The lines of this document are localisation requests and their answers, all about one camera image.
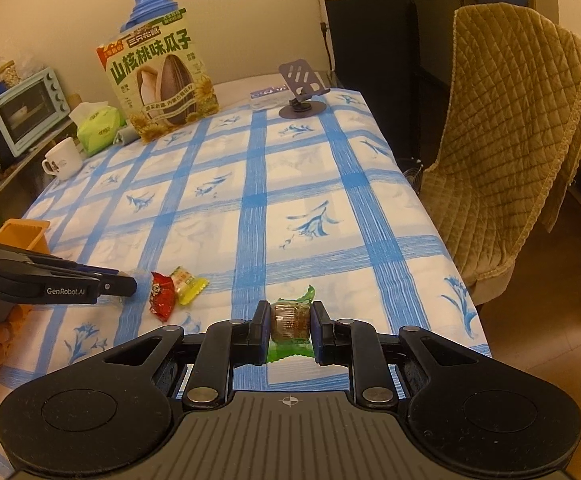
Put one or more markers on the small blue white box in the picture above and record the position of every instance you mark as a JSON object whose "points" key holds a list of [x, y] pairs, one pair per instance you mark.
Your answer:
{"points": [[270, 97]]}

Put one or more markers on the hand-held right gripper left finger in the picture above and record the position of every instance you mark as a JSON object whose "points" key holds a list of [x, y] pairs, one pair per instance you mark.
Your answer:
{"points": [[260, 330]]}

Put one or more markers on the person's left hand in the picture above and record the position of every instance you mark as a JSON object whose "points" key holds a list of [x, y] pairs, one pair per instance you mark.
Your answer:
{"points": [[0, 340]]}

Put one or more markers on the grey phone stand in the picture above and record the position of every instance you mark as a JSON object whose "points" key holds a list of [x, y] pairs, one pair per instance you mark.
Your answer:
{"points": [[300, 77]]}

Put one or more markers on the yellow green candy packet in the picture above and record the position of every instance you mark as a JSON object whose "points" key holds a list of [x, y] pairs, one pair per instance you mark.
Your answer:
{"points": [[188, 285]]}

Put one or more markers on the black refrigerator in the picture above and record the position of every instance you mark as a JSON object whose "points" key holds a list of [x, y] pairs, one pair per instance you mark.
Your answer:
{"points": [[370, 60]]}

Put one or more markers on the grey cloth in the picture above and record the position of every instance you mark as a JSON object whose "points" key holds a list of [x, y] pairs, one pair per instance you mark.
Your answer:
{"points": [[124, 135]]}

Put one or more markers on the red candy packet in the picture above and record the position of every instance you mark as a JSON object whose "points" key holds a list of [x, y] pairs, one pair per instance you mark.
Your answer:
{"points": [[163, 297]]}

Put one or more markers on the large green sunflower seed bag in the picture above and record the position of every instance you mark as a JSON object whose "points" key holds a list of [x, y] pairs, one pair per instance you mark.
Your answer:
{"points": [[160, 85]]}

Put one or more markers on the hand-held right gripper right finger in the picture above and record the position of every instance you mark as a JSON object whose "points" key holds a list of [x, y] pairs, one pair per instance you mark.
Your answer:
{"points": [[320, 332]]}

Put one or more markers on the blue thermos jug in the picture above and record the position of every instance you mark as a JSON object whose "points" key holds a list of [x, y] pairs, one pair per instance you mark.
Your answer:
{"points": [[150, 2]]}

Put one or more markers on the white mug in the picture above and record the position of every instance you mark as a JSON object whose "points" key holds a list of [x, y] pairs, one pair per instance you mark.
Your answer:
{"points": [[63, 160]]}

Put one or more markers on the blue checked tablecloth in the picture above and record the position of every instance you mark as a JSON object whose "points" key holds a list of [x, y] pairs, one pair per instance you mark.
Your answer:
{"points": [[270, 185]]}

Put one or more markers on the yellow plastic tray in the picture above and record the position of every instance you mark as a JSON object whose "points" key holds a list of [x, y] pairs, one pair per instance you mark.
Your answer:
{"points": [[20, 235]]}

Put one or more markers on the quilted beige chair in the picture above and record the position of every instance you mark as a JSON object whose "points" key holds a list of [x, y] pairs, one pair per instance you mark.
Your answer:
{"points": [[500, 135]]}

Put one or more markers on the green brown snack packet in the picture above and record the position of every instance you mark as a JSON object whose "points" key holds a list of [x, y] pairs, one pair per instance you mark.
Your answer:
{"points": [[290, 322]]}

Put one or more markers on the green tissue pack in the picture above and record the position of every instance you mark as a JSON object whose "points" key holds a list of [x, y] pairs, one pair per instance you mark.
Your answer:
{"points": [[98, 132]]}

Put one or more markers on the small black fan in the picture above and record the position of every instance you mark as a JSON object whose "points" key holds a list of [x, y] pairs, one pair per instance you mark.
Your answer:
{"points": [[413, 175]]}

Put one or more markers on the clear bag of nuts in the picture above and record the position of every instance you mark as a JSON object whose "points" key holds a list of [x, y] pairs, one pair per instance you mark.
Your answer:
{"points": [[9, 72]]}

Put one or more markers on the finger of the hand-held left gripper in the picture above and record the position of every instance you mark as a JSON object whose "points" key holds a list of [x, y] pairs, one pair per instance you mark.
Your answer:
{"points": [[80, 267], [118, 287]]}

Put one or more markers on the light blue toaster oven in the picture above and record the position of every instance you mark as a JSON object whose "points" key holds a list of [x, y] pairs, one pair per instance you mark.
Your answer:
{"points": [[20, 110]]}

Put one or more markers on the wooden shelf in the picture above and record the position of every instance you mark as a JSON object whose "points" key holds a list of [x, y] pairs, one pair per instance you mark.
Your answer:
{"points": [[25, 162]]}

